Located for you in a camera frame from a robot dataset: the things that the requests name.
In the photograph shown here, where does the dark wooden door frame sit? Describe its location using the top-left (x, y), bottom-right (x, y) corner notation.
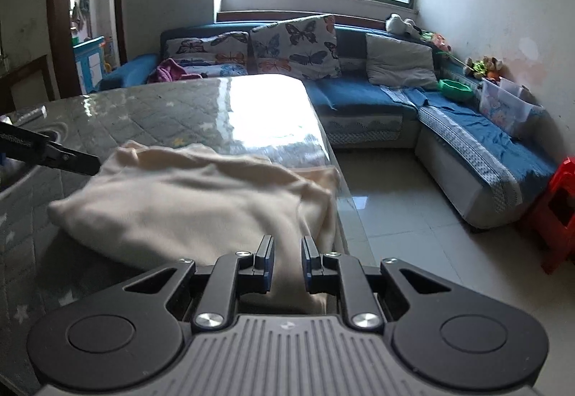
top-left (46, 0), bottom-right (129, 97)

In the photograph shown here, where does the green plastic basin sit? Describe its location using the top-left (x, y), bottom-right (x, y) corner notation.
top-left (438, 79), bottom-right (474, 101)

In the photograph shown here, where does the large butterfly print pillow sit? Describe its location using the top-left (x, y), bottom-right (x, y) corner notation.
top-left (249, 14), bottom-right (341, 81)

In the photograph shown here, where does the blue corner sofa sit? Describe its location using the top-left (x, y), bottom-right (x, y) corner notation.
top-left (96, 12), bottom-right (560, 230)

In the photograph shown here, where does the grey pillow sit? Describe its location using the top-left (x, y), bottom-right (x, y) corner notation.
top-left (365, 33), bottom-right (438, 90)

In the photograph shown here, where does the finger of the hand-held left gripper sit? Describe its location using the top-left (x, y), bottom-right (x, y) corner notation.
top-left (0, 122), bottom-right (102, 177)

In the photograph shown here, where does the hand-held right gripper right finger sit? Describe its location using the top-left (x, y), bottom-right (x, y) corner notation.
top-left (301, 235), bottom-right (452, 331)

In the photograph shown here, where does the flat butterfly print cushion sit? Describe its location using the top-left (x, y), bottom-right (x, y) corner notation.
top-left (180, 61), bottom-right (249, 79)

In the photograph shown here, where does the cream sweatshirt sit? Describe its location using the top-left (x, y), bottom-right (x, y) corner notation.
top-left (47, 141), bottom-right (341, 316)

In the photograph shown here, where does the hanging grey cloth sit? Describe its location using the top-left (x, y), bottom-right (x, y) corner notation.
top-left (72, 0), bottom-right (88, 32)

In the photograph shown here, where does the blue sofa cover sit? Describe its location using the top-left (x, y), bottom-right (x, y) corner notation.
top-left (310, 77), bottom-right (560, 210)

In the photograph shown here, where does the clear plastic storage box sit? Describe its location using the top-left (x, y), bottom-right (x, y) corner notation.
top-left (478, 78), bottom-right (544, 138)

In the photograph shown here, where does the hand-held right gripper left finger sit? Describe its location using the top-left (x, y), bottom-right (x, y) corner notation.
top-left (123, 235), bottom-right (276, 331)

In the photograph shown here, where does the light blue cabinet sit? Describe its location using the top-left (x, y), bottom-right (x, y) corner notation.
top-left (72, 35), bottom-right (106, 93)

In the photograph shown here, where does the panda plush toy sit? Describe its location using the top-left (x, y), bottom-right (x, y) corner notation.
top-left (385, 13), bottom-right (418, 36)

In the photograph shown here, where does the red plastic stool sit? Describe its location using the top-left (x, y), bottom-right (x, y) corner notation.
top-left (516, 157), bottom-right (575, 274)

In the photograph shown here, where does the purple garment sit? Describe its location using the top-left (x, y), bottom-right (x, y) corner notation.
top-left (149, 58), bottom-right (201, 84)

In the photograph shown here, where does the pink green plush toy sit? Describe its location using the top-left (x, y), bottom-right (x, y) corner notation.
top-left (418, 31), bottom-right (452, 53)

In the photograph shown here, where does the green yellow plush toy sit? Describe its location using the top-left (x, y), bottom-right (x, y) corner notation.
top-left (465, 58), bottom-right (489, 79)

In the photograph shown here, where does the white remote control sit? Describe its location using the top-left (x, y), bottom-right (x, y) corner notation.
top-left (9, 105), bottom-right (48, 126)

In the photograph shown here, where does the long butterfly print pillow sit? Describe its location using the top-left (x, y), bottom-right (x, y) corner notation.
top-left (162, 31), bottom-right (250, 66)

